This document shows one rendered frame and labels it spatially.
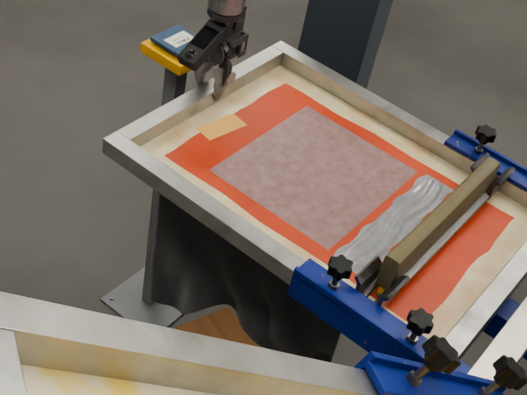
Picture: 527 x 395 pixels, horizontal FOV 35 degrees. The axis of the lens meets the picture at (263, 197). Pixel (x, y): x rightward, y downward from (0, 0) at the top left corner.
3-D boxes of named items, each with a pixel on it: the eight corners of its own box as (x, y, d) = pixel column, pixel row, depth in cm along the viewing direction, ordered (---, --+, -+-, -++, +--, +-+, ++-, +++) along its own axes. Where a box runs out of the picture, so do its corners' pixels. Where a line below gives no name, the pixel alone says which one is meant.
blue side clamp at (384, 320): (286, 294, 148) (293, 268, 143) (303, 280, 151) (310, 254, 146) (429, 396, 137) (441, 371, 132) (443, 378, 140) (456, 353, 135)
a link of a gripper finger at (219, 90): (240, 96, 184) (240, 58, 179) (223, 106, 180) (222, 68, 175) (229, 92, 185) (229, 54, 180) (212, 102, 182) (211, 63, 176)
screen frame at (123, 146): (102, 153, 166) (102, 138, 163) (278, 53, 203) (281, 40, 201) (436, 389, 136) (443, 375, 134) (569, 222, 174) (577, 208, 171)
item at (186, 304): (149, 302, 194) (164, 166, 166) (160, 293, 197) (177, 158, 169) (304, 422, 177) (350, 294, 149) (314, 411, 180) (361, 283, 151)
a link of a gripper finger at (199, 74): (215, 82, 187) (225, 52, 180) (197, 92, 183) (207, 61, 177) (205, 74, 188) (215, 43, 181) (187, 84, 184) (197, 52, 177)
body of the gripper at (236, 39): (245, 57, 180) (254, 9, 172) (220, 71, 174) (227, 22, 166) (219, 41, 183) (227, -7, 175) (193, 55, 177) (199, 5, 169)
